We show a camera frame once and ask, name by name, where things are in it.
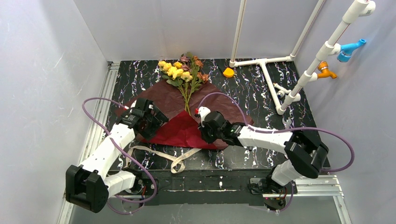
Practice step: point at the blue plastic tap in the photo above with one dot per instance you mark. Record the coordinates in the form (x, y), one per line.
(347, 50)

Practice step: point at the pink fake flower stem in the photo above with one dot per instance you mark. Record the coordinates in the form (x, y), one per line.
(186, 67)

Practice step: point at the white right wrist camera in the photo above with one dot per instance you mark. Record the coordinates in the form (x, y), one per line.
(201, 113)

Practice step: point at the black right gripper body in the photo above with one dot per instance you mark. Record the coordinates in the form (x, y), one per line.
(206, 131)

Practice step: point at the orange fake flower stem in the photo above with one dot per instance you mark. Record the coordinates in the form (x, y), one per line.
(198, 76)

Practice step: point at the yellow fake flower bunch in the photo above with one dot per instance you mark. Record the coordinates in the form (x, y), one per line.
(172, 75)

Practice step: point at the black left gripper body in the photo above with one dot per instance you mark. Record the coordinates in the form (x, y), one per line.
(153, 124)

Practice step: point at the maroon wrapping paper sheet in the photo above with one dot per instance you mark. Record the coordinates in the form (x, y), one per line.
(182, 127)

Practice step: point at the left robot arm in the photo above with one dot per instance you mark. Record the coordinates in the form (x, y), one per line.
(89, 185)

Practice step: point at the silver wrench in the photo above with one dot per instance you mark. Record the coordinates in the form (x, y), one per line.
(287, 123)

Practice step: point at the orange plastic piece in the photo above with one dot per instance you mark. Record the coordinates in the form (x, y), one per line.
(228, 72)

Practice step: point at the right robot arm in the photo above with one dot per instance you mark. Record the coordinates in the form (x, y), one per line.
(305, 153)

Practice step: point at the white pipe valve fitting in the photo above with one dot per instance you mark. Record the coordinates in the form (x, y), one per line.
(281, 90)

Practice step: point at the aluminium frame rail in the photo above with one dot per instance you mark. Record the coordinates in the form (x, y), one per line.
(94, 133)

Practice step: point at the beige ribbon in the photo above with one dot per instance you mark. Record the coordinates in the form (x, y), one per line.
(177, 165)

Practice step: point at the orange plastic tap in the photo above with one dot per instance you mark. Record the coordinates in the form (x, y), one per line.
(324, 71)

